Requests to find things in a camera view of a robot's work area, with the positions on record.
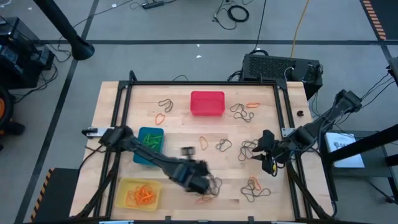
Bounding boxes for red plastic basket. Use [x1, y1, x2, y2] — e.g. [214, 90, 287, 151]
[190, 90, 226, 117]

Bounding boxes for black orange wheeled device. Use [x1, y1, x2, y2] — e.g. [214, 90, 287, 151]
[0, 86, 26, 152]

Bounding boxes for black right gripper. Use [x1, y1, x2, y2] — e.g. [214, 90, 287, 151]
[251, 129, 292, 174]

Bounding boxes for black metal beam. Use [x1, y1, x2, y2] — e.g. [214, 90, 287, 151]
[326, 123, 398, 164]

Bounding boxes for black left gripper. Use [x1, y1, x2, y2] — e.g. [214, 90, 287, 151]
[178, 146, 214, 193]

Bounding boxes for coiled black cable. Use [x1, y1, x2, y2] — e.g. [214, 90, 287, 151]
[213, 0, 251, 31]

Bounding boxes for black power strip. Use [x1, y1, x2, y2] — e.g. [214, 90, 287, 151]
[141, 0, 165, 10]

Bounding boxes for dark grey side shelf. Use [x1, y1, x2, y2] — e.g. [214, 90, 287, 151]
[318, 130, 398, 206]

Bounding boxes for black computer case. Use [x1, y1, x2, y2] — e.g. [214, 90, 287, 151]
[241, 53, 324, 101]

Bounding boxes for black mat hazard striped edge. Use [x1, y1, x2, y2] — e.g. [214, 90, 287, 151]
[360, 0, 398, 42]
[30, 167, 80, 223]

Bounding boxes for black floor cable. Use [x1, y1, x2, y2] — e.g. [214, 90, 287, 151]
[250, 0, 268, 55]

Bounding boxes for grey box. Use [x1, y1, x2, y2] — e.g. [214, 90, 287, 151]
[387, 55, 398, 86]

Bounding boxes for black stand pole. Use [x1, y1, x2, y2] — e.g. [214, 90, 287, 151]
[32, 0, 96, 62]

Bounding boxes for teal plastic basket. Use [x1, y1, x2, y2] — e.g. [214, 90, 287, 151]
[132, 126, 165, 166]

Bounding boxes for yellow floor cable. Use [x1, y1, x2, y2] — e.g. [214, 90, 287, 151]
[290, 0, 312, 58]

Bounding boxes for black robot arm cables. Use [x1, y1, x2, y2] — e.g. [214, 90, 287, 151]
[357, 70, 398, 110]

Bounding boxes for black equipment rack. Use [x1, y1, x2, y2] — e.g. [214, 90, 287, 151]
[0, 16, 56, 90]

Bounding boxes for white printed paper sheet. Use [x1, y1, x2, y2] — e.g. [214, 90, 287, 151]
[325, 132, 366, 169]

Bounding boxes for yellow plastic basket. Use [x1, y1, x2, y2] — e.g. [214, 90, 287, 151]
[114, 177, 163, 212]

